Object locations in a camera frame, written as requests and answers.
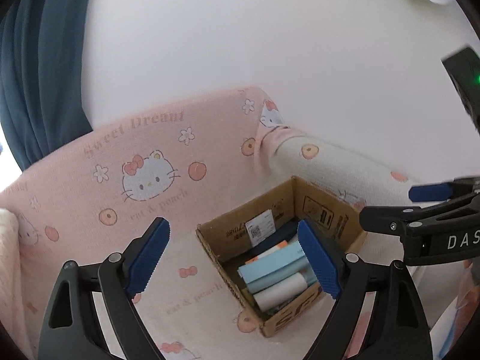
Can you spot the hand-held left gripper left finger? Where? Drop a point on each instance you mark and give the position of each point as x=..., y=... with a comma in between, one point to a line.
x=148, y=258

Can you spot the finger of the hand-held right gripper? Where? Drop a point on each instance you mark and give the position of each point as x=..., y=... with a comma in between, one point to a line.
x=427, y=192
x=382, y=217

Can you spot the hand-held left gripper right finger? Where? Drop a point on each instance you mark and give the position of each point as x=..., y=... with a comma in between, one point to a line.
x=318, y=258

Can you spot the light blue roll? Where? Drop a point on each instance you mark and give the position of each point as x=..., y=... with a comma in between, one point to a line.
x=285, y=281

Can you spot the dark blue glasses case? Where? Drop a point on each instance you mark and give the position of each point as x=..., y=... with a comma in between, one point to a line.
x=285, y=232

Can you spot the white roll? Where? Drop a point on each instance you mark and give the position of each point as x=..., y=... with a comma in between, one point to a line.
x=281, y=292

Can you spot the orange-edged white packet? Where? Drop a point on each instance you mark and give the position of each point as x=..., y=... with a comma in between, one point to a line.
x=262, y=257

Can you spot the brown cardboard box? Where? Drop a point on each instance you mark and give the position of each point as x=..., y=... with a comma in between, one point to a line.
x=225, y=232

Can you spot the pastel printed cloth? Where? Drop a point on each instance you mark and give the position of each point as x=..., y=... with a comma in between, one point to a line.
x=461, y=307

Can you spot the pink cat print blanket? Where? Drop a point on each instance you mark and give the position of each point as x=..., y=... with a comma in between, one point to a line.
x=112, y=202

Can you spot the cream folded quilt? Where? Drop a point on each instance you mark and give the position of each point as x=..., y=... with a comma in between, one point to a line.
x=7, y=251

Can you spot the blue curtain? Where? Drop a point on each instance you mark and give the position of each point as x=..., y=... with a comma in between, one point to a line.
x=41, y=63

